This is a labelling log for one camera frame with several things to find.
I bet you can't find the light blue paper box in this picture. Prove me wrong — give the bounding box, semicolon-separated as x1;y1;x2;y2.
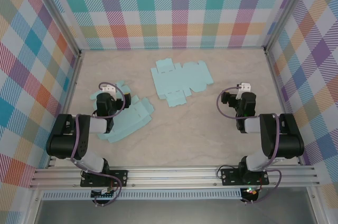
89;80;156;145
150;59;215;108

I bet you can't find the small circuit board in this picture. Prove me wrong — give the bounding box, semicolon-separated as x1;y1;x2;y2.
241;186;258;197
91;189;117;199

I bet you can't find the grey metal sheet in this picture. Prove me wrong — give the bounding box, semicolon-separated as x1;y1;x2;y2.
34;199;317;224

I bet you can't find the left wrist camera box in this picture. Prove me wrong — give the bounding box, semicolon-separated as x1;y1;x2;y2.
101;84;117;95

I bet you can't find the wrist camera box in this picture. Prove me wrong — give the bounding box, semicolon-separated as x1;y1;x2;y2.
237;82;251;94
101;84;117;95

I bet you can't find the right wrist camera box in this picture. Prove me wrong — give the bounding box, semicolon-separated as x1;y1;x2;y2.
237;82;251;94

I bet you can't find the aluminium side rail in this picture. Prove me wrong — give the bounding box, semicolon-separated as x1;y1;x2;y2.
263;46;305;166
46;51;85;169

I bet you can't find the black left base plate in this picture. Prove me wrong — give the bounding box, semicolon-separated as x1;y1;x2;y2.
80;170;129;188

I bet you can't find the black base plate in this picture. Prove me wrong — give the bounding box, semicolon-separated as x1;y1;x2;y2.
220;168;270;186
80;170;129;188

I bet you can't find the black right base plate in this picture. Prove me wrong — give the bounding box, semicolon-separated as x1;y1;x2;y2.
220;168;270;186

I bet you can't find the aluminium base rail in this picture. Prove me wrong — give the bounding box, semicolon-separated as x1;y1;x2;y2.
30;165;320;189

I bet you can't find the aluminium frame post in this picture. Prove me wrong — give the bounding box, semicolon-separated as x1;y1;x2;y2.
26;0;83;58
263;0;314;53

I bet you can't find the white slotted cable duct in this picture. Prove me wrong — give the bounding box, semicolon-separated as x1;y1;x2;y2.
42;191;242;201

